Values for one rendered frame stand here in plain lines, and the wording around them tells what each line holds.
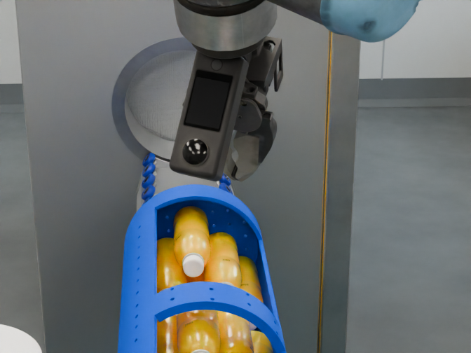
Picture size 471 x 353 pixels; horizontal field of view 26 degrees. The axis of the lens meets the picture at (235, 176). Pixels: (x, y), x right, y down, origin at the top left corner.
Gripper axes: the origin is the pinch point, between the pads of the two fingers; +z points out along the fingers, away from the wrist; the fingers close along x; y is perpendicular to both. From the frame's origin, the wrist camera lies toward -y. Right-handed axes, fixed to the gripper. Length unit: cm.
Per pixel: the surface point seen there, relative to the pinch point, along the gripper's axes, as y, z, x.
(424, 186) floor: 256, 324, 3
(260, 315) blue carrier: 19, 61, 6
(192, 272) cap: 32, 76, 24
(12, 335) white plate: 14, 81, 53
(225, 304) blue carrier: 17, 57, 11
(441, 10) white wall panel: 398, 336, 18
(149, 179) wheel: 89, 129, 60
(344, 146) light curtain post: 79, 88, 5
